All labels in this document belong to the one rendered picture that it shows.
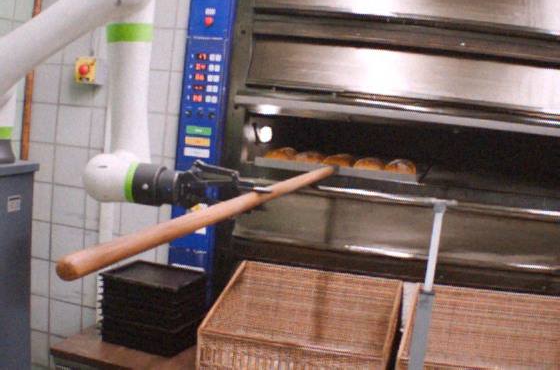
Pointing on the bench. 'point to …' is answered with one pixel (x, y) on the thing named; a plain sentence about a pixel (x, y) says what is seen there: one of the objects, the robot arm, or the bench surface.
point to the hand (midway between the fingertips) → (254, 198)
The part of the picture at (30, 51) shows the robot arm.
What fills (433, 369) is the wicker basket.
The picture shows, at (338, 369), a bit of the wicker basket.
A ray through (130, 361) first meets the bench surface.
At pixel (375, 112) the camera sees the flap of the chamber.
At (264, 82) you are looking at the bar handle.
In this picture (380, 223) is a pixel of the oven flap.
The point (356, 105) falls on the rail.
